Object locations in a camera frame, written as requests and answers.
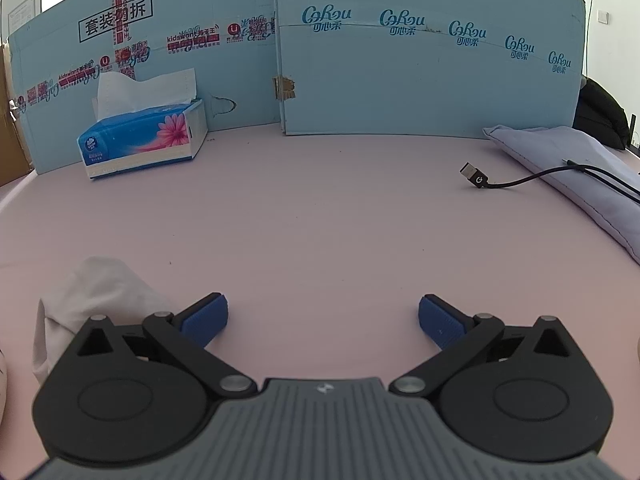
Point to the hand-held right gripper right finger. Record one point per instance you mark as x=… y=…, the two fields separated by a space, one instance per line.
x=440 y=321

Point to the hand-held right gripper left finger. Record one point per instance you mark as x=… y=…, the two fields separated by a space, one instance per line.
x=207 y=317

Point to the white cloth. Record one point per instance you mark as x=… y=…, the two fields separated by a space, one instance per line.
x=100 y=285

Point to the lavender pillow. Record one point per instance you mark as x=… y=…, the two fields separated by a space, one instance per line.
x=575 y=205

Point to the blue tissue box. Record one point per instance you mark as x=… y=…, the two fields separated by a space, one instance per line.
x=140 y=135

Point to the teal printed blue cardboard panel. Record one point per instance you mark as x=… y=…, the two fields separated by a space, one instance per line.
x=400 y=85

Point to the red printed blue cardboard panel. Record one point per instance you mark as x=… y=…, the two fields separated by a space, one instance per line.
x=235 y=70

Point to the brown cardboard box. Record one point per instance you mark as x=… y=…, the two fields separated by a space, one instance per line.
x=12 y=150

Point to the black jacket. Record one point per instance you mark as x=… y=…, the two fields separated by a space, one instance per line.
x=597 y=110

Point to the white wall switch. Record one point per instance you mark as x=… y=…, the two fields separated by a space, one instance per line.
x=603 y=16

